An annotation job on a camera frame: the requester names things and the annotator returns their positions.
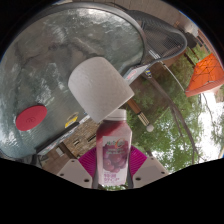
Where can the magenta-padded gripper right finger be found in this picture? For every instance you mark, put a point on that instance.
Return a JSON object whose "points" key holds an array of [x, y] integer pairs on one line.
{"points": [[150, 170]]}

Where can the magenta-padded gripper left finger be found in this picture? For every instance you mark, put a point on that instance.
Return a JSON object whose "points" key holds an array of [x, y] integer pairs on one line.
{"points": [[75, 171]]}

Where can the pink juice bottle white cap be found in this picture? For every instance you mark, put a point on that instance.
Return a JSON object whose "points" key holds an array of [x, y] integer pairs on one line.
{"points": [[113, 150]]}

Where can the black laptop with stickers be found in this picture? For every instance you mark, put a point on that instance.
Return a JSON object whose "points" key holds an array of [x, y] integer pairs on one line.
{"points": [[58, 135]]}

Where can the flat round red coaster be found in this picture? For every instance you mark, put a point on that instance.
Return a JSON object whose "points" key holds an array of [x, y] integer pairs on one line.
{"points": [[31, 118]]}

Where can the white ceramic cup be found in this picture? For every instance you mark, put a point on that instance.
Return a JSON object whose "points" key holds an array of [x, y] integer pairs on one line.
{"points": [[100, 86]]}

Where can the blue yellow striped bollard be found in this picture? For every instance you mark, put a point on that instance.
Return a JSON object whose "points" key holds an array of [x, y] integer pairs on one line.
{"points": [[149, 74]]}

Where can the grey laptop with stickers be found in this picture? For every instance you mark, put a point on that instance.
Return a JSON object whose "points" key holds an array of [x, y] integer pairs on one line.
{"points": [[136, 71]]}

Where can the orange patio umbrella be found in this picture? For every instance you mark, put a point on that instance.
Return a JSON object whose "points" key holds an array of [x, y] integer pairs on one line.
{"points": [[206, 76]]}

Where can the grey mesh patio chair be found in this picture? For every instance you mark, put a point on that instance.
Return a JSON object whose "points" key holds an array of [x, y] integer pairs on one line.
{"points": [[163, 36]]}

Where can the wooden lamp post white globe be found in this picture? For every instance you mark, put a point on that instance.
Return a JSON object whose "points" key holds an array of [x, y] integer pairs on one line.
{"points": [[140, 115]]}

